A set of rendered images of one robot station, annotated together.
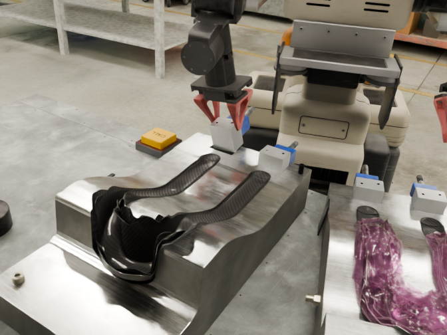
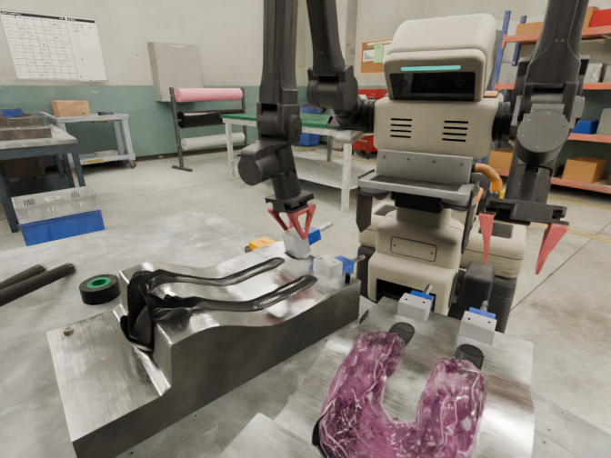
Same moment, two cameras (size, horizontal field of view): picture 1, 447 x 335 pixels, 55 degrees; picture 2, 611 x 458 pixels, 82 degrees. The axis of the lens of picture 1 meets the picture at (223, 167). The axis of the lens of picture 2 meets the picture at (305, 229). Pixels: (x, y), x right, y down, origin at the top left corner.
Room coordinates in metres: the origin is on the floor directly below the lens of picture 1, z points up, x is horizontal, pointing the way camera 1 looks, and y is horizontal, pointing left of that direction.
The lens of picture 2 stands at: (0.10, -0.28, 1.24)
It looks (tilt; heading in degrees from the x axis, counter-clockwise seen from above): 22 degrees down; 21
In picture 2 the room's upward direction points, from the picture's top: straight up
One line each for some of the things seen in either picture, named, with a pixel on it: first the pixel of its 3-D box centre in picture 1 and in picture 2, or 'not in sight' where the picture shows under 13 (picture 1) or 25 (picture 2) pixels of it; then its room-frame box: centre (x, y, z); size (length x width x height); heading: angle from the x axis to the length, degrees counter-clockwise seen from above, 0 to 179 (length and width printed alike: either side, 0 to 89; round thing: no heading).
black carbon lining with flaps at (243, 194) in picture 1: (188, 193); (224, 283); (0.56, 0.05, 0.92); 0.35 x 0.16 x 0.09; 151
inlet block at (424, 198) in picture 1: (423, 193); (480, 319); (0.71, -0.39, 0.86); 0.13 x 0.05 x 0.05; 168
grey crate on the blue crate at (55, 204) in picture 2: not in sight; (56, 204); (2.13, 2.87, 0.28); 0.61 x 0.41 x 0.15; 150
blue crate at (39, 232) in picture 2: not in sight; (62, 222); (2.13, 2.87, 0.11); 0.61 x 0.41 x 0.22; 150
